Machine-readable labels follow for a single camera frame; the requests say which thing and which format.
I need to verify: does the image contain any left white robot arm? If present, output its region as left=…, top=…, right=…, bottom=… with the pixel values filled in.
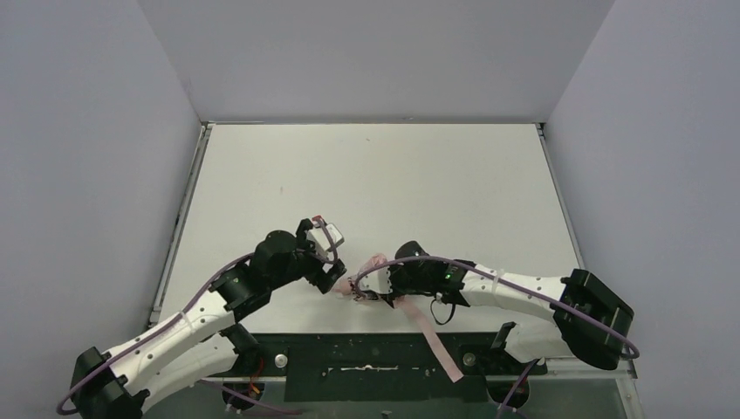
left=57, top=219, right=346, bottom=418

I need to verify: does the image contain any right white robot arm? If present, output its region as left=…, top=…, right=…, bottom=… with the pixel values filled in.
left=386, top=241, right=634, bottom=370

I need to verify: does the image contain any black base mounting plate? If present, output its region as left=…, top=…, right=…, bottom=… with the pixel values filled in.
left=223, top=333, right=525, bottom=402

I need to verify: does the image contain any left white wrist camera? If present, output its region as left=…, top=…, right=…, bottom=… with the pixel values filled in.
left=306, top=217, right=345, bottom=258

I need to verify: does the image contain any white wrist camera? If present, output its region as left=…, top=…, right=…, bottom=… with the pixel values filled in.
left=358, top=268, right=392, bottom=297
left=306, top=217, right=345, bottom=258

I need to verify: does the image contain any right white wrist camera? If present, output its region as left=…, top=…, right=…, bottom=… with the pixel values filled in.
left=358, top=268, right=392, bottom=297

